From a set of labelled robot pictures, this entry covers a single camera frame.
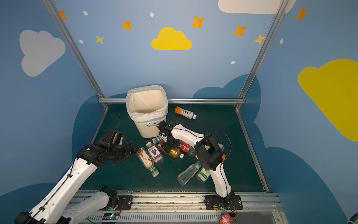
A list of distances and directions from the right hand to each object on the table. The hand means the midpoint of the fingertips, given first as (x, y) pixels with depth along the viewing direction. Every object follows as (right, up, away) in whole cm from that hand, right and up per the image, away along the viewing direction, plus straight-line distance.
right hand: (173, 147), depth 92 cm
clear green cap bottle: (+7, -16, -12) cm, 21 cm away
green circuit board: (-31, -32, -21) cm, 50 cm away
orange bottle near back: (+11, +23, +19) cm, 32 cm away
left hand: (-18, +1, -18) cm, 26 cm away
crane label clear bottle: (-12, +4, +4) cm, 13 cm away
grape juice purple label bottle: (-12, -3, -2) cm, 12 cm away
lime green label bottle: (+19, -14, -11) cm, 26 cm away
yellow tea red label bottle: (+2, -3, -4) cm, 5 cm away
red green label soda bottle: (+9, -1, -2) cm, 10 cm away
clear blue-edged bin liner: (-20, +30, +9) cm, 37 cm away
